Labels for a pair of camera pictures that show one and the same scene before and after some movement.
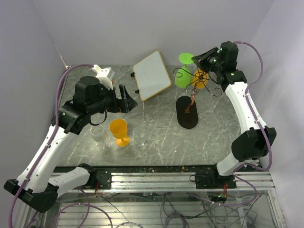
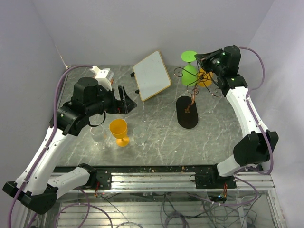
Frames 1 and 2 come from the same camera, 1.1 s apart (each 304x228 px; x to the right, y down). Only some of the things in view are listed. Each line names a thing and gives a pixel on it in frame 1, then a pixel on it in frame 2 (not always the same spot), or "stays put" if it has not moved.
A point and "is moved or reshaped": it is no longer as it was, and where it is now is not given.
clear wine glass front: (99, 135) stays put
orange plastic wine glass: (118, 127) stays put
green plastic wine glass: (183, 75) is moved or reshaped
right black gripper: (204, 57) stays put
